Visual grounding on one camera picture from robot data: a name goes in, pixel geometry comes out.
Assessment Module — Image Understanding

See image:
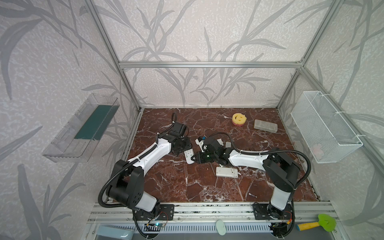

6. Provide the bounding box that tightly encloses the white remote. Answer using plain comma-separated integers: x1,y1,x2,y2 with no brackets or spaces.
184,149,194,165
216,167,239,179

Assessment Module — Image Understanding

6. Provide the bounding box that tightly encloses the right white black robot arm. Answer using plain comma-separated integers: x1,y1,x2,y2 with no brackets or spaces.
191,137,312,216

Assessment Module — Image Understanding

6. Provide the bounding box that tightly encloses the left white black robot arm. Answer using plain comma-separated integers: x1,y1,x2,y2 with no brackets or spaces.
98,121,192,218

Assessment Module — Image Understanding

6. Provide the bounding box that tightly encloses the yellow smiley sponge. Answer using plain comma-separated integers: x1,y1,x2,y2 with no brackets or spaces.
232,113,247,126

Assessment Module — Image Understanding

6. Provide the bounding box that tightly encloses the clear plastic box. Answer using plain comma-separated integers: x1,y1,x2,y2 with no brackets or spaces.
254,120,278,133

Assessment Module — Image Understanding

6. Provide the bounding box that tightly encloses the pale green oval object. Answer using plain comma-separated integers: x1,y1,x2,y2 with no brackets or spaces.
216,220,227,236

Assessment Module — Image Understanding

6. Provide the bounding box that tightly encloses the small circuit board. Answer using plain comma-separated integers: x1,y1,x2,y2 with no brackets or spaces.
146,222,167,231

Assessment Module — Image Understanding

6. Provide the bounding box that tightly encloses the light blue tray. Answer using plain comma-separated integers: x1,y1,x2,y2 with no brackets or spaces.
95,226,135,240

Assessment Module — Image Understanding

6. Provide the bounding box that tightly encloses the green yellow toy spatula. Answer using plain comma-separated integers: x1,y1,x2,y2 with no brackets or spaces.
297,214,336,232

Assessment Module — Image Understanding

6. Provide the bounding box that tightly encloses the right black cable conduit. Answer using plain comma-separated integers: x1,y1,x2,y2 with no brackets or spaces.
208,132,312,190

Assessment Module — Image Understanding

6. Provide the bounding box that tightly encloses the black cable conduit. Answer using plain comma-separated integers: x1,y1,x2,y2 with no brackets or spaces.
98,112,181,209
208,132,312,190

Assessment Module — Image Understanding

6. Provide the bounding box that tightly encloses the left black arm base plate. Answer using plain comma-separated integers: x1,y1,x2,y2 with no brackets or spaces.
133,204,175,221

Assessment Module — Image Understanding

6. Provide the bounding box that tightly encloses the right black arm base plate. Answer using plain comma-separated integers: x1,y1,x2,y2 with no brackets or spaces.
252,202,294,222

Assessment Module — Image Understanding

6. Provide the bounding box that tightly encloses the left black cable conduit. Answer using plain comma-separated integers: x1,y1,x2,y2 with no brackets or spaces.
98,112,181,209

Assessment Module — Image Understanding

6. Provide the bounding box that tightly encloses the clear plastic wall shelf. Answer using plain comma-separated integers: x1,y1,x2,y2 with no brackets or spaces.
43,94,120,163

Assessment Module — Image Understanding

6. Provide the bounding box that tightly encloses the white wire basket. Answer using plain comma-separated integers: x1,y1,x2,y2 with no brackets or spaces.
291,91,363,164

